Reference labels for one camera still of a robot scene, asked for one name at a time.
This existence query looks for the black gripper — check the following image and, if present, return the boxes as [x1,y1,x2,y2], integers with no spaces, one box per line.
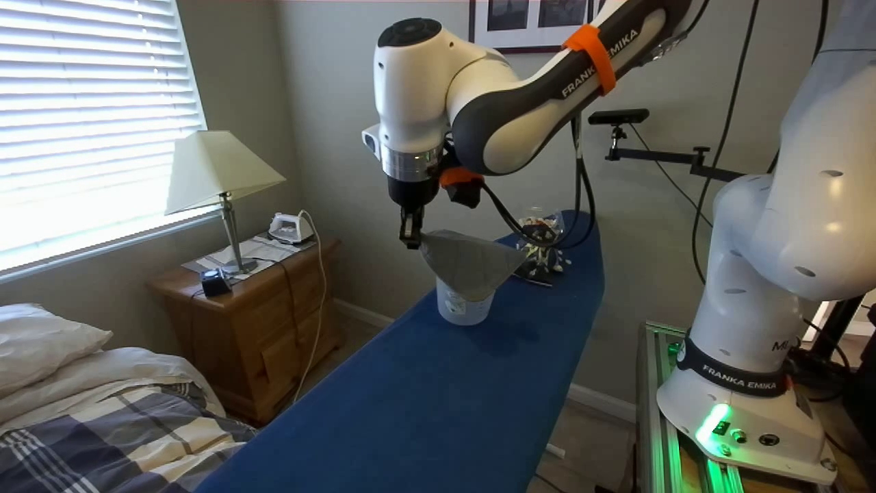
[390,167,481,249]

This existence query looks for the grey potholder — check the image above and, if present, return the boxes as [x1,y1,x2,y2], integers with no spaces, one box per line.
[423,230,527,303]

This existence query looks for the metal robot base stand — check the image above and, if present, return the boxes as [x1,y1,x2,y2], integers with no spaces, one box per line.
[635,322,841,493]

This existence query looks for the clear plastic jar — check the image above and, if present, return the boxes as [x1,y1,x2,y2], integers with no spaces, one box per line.
[435,281,494,327]

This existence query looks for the crumpled snack bag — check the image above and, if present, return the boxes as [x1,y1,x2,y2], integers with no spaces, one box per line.
[514,216,573,285]

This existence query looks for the wooden nightstand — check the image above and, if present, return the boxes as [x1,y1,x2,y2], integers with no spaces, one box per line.
[153,241,342,425]

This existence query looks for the blue ironing board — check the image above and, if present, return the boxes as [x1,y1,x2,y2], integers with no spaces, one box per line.
[197,212,606,493]

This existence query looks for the black alarm clock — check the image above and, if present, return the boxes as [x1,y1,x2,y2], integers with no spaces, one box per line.
[200,268,230,299]

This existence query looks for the table lamp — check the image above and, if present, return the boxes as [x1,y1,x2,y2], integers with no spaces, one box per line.
[168,133,282,274]

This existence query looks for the window blinds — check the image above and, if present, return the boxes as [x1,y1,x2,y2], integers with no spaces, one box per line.
[0,0,206,273]

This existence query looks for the bed with plaid blanket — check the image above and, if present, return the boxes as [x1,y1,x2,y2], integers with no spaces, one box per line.
[0,348,254,493]

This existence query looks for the white pillow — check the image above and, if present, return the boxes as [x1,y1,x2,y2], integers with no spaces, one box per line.
[0,304,111,394]

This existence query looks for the framed wall picture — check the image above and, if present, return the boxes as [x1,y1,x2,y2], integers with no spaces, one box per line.
[469,0,606,52]

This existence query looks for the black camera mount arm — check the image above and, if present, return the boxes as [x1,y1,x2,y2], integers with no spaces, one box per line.
[587,108,743,184]

